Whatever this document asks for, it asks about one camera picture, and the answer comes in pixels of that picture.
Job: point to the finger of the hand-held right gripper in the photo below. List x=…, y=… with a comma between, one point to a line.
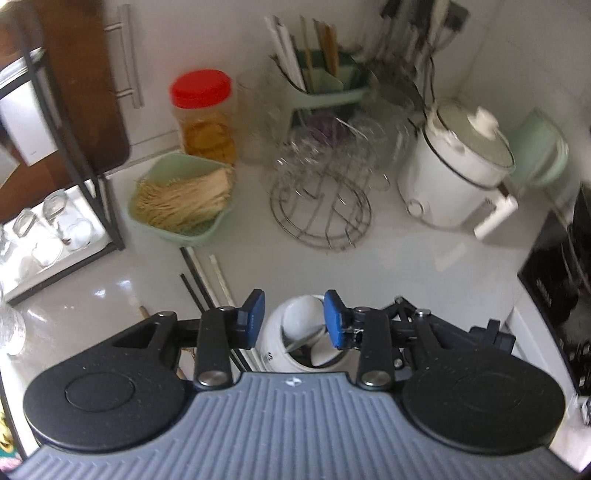
x=401, y=307

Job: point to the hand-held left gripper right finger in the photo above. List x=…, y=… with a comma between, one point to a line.
x=334, y=323

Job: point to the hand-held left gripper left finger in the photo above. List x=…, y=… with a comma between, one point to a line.
x=256, y=318

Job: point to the white mug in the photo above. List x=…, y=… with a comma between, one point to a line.
x=270, y=337

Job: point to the metal spoon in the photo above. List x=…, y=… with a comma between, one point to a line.
x=302, y=344

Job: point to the black chopstick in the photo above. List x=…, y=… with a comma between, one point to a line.
x=191, y=291
x=197, y=277

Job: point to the wooden chopstick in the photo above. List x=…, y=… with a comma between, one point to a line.
x=143, y=311

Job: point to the row of hanging metal utensils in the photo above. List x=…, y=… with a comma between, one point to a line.
x=411, y=37

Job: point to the black cooktop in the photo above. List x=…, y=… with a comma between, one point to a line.
x=549, y=277

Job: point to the green plastic basket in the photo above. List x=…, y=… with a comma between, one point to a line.
x=203, y=233

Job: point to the white electric pot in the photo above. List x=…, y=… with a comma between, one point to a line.
x=443, y=184

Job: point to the bundle of thin wooden sticks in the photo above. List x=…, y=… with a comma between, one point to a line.
x=184, y=198

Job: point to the black metal rack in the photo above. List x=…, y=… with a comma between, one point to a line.
x=113, y=221

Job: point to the cluster of clear glass cups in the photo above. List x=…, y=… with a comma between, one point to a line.
x=360, y=134

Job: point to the green electric kettle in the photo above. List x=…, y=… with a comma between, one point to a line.
x=540, y=152

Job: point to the white tray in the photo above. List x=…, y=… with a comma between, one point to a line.
x=69, y=263

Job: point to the purple glass cup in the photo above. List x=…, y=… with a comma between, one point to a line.
x=325, y=127

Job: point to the tall clear glass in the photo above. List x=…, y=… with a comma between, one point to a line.
x=261, y=120

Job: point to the clear drinking glass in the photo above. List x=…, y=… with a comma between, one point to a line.
x=74, y=230
x=7, y=249
x=41, y=249

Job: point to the green utensil holder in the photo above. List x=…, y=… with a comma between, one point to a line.
x=323, y=90

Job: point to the red-lidded plastic jar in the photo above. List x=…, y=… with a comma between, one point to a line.
x=201, y=90

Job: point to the textured glass pitcher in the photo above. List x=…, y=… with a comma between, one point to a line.
x=11, y=327

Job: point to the bunch of assorted chopsticks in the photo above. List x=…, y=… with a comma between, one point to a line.
x=282, y=41

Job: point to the brown wooden cutting board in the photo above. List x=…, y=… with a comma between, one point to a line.
x=78, y=92

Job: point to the white storage box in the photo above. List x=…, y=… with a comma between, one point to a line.
x=25, y=120

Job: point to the dark wall outlet strip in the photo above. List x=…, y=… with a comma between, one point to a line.
x=457, y=16

